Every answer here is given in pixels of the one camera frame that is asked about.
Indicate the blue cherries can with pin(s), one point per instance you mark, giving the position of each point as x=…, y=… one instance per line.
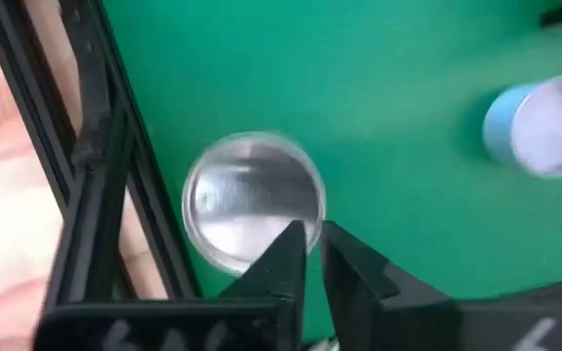
x=500, y=122

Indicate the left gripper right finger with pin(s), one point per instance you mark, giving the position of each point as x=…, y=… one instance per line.
x=383, y=317

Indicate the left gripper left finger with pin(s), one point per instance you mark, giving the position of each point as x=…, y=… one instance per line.
x=261, y=317

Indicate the green pears can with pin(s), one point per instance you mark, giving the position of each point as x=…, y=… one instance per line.
x=242, y=195

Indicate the black aluminium table frame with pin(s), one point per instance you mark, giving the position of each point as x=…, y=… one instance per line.
x=91, y=122

